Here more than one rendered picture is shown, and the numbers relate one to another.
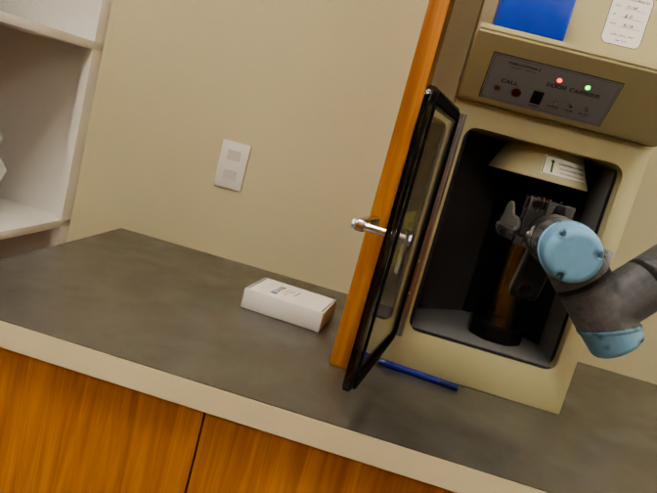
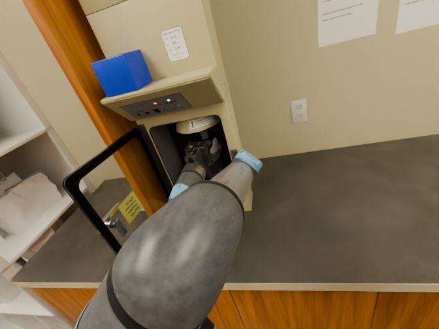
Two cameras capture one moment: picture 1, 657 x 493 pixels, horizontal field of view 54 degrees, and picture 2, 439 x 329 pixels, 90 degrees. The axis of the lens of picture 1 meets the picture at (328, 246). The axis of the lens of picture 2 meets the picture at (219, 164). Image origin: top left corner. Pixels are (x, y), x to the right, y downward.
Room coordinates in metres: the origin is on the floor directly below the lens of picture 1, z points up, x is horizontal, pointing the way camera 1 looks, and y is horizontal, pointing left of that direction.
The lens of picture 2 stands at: (0.38, -0.52, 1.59)
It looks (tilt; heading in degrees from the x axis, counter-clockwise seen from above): 30 degrees down; 11
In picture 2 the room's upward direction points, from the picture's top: 17 degrees counter-clockwise
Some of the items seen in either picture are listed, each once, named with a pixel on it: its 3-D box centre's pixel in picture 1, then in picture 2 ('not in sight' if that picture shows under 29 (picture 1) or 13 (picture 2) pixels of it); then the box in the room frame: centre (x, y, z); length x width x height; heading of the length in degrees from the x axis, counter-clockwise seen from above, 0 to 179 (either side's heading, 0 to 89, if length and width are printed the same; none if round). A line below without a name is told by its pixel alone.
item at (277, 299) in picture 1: (289, 303); not in sight; (1.23, 0.04, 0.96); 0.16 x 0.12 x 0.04; 79
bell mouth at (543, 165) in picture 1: (541, 163); (196, 116); (1.17, -0.33, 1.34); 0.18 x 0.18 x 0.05
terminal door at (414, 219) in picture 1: (407, 235); (136, 200); (0.93, -0.11, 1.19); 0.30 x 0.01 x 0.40; 165
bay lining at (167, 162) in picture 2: (503, 239); (204, 149); (1.20, -0.31, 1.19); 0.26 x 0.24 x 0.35; 84
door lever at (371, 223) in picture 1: (377, 226); not in sight; (0.86, -0.06, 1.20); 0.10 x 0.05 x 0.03; 165
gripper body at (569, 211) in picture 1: (545, 229); (198, 159); (1.02, -0.32, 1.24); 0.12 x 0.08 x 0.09; 174
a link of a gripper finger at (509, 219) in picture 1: (507, 217); not in sight; (1.13, -0.29, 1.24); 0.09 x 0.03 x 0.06; 18
